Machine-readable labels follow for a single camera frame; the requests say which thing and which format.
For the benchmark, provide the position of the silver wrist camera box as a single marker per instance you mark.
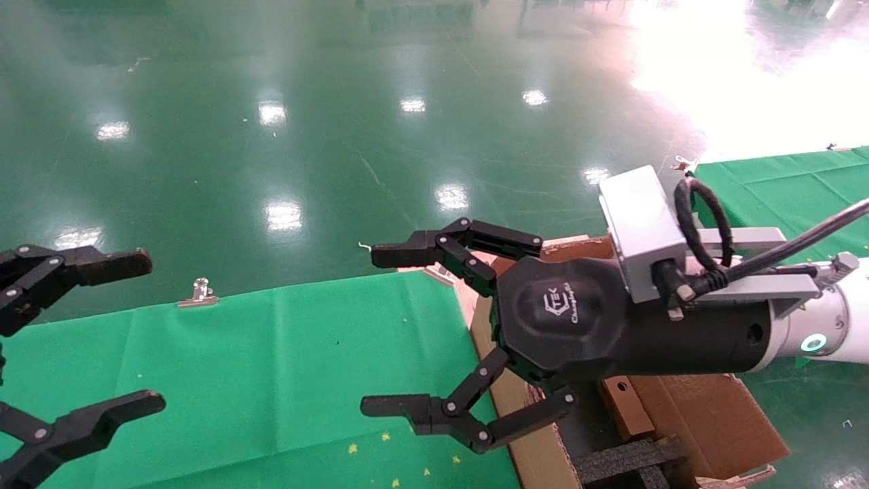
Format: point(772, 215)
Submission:
point(638, 217)

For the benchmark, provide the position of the small brown cardboard box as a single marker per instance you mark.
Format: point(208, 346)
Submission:
point(628, 407)

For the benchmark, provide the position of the large open cardboard carton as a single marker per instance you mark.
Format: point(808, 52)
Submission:
point(713, 421)

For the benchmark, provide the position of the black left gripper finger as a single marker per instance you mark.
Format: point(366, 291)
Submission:
point(81, 266)
point(81, 429)

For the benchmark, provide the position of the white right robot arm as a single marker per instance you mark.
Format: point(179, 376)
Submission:
point(852, 312)

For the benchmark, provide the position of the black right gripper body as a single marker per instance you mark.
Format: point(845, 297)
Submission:
point(577, 326)

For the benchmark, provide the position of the green table cloth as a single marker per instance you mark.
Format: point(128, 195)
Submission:
point(237, 367)

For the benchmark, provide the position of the silver camera mounting bracket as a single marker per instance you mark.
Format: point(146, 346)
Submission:
point(747, 285)

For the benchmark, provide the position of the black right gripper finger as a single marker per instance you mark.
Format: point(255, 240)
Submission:
point(434, 248)
point(461, 418)

